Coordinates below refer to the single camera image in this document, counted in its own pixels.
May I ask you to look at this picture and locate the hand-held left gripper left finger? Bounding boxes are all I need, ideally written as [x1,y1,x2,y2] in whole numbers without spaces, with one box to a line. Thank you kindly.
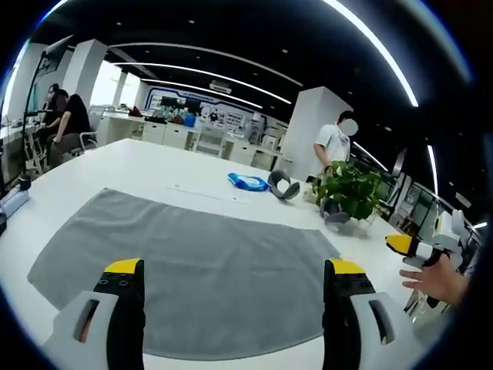
[42,257,146,370]

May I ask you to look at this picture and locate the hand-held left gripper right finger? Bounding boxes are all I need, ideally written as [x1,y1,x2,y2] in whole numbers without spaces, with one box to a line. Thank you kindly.
[323,257,421,370]

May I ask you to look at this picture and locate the grey towel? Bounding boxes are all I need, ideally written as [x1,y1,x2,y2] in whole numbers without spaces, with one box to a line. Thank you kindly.
[26,187,342,362]

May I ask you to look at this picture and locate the person's right hand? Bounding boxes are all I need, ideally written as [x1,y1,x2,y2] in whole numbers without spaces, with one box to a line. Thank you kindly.
[399,252,469,309]

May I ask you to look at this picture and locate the grey curved object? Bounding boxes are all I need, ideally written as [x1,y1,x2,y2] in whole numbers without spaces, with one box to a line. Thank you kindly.
[320,199,350,233]

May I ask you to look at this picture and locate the green potted plant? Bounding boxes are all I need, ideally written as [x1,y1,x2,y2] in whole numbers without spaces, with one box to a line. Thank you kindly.
[310,160,387,232]

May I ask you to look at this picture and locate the pale blue box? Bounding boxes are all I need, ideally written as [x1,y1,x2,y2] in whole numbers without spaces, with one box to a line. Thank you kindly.
[0,187,31,217]

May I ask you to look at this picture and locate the grey curved headband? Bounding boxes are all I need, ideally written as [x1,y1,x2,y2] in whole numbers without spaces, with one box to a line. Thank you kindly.
[267,169,301,201]

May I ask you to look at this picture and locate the white table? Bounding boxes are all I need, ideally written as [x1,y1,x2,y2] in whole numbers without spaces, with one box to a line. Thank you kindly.
[0,138,455,370]

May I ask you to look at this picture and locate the blue packet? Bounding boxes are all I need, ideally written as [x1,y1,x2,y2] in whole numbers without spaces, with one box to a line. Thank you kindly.
[227,171,270,193]

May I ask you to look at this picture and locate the white office chair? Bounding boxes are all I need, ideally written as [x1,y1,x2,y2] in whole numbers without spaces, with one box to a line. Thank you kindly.
[71,130,99,156]

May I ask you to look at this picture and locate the white office cabinets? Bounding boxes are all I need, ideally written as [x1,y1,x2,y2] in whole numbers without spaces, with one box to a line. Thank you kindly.
[96,110,288,167]

